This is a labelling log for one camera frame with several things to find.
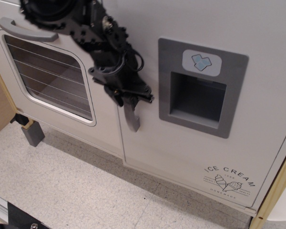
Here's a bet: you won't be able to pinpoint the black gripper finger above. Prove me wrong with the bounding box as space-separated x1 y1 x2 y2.
104 85 123 107
123 94 139 112

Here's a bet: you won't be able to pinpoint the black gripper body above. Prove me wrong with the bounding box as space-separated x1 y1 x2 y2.
89 53 153 103

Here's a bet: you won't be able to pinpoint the grey fridge door handle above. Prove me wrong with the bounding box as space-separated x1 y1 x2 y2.
123 104 140 132

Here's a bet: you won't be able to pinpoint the white toy fridge door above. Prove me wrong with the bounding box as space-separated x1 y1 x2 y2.
104 0 286 215

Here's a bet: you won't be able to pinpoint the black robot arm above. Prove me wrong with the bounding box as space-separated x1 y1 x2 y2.
20 0 153 109

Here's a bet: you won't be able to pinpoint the white toy oven door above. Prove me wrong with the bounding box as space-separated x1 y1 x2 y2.
0 0 123 157

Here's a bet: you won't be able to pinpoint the grey ice dispenser panel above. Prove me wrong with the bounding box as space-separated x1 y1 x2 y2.
158 38 249 138

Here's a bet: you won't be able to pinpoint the grey kitchen foot block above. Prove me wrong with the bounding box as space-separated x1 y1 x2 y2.
21 122 45 147

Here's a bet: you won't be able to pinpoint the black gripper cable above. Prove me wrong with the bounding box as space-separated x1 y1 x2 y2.
123 49 144 72

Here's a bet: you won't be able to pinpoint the grey oven door handle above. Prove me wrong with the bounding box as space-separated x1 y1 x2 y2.
0 17 59 42

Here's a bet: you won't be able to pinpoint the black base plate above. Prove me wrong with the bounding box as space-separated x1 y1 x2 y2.
8 202 50 229

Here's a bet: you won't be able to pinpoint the light wood right post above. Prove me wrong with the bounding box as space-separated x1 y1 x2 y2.
249 157 286 229

